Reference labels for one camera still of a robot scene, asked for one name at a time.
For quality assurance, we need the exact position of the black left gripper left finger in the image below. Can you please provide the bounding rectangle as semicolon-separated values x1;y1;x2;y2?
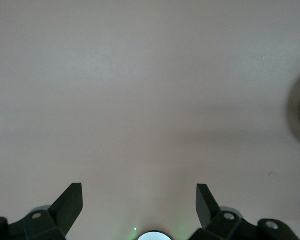
0;182;84;240

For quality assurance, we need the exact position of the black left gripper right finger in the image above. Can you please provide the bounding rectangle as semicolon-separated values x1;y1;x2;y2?
189;183;300;240

